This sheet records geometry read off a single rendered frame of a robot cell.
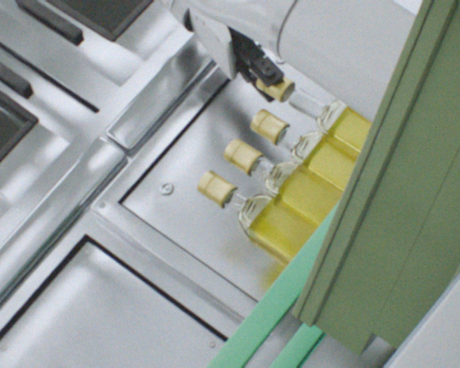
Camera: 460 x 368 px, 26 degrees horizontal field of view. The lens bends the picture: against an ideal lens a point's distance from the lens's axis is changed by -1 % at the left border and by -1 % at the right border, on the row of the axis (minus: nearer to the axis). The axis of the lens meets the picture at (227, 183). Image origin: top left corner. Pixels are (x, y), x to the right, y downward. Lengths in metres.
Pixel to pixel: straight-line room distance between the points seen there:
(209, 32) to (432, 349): 0.97
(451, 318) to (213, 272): 0.91
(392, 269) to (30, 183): 0.97
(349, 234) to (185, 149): 0.85
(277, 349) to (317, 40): 0.41
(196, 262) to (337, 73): 0.66
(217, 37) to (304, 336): 0.48
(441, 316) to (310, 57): 0.36
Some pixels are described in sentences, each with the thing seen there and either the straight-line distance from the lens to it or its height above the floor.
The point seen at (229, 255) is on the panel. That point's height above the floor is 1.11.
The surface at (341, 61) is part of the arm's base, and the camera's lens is 0.81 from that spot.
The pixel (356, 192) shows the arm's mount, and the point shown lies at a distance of 0.66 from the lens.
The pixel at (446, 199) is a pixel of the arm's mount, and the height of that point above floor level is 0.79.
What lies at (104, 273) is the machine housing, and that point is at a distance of 1.48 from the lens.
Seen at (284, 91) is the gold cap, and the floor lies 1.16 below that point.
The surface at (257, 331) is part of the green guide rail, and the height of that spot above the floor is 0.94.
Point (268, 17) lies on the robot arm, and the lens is 0.84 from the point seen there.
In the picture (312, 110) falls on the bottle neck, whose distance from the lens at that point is 1.37.
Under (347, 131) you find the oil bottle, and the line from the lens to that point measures 1.33.
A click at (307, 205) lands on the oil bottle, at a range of 1.28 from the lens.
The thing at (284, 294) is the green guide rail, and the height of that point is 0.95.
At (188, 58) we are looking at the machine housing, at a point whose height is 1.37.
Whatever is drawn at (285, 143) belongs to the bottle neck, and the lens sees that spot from 1.35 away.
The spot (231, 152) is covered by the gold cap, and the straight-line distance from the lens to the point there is 1.34.
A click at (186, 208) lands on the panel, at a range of 1.46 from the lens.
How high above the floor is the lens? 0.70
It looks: 19 degrees up
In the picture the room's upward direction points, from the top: 56 degrees counter-clockwise
